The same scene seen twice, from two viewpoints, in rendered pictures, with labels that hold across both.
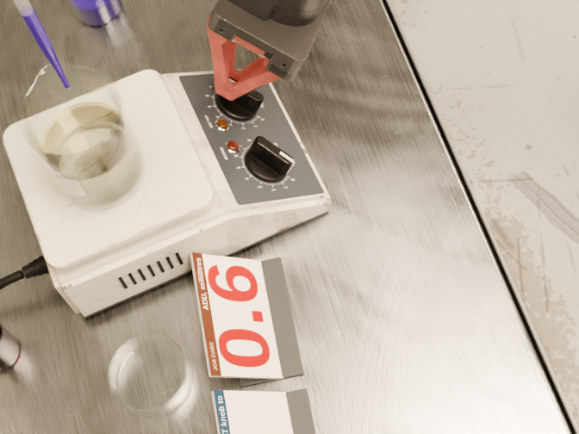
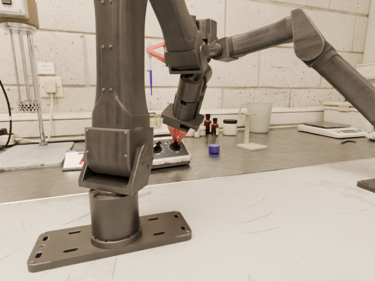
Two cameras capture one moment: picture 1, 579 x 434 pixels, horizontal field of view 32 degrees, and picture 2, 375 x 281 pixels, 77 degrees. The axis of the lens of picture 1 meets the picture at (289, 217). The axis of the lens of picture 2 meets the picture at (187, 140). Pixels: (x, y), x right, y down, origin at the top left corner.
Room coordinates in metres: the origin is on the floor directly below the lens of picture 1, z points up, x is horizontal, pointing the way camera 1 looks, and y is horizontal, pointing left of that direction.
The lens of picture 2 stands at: (0.30, -0.63, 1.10)
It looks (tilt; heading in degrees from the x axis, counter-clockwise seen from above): 11 degrees down; 78
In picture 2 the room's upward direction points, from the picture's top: straight up
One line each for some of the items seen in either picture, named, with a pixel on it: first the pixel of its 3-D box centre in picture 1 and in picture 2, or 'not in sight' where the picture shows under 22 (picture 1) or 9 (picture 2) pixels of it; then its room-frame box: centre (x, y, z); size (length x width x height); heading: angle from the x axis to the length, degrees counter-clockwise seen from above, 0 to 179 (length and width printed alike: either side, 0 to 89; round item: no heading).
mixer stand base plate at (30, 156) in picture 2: not in sight; (34, 154); (-0.03, 0.20, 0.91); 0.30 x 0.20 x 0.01; 97
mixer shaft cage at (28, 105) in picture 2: not in sight; (24, 70); (-0.03, 0.21, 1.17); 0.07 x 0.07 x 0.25
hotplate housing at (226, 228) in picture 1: (154, 180); (157, 145); (0.36, 0.09, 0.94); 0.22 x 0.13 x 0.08; 103
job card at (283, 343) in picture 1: (246, 313); not in sight; (0.25, 0.04, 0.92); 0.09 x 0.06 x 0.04; 0
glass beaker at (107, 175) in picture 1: (86, 140); (152, 116); (0.35, 0.12, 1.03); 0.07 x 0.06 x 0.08; 12
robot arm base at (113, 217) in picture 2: not in sight; (115, 213); (0.27, -0.32, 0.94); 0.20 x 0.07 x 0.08; 7
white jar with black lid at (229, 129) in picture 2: not in sight; (230, 127); (0.74, 0.44, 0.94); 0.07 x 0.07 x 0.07
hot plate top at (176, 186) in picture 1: (107, 165); (154, 130); (0.35, 0.12, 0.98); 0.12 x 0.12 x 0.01; 13
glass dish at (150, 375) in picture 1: (150, 375); not in sight; (0.22, 0.12, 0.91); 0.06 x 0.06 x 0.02
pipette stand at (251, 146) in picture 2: not in sight; (252, 130); (0.71, 0.16, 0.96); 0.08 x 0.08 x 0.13; 18
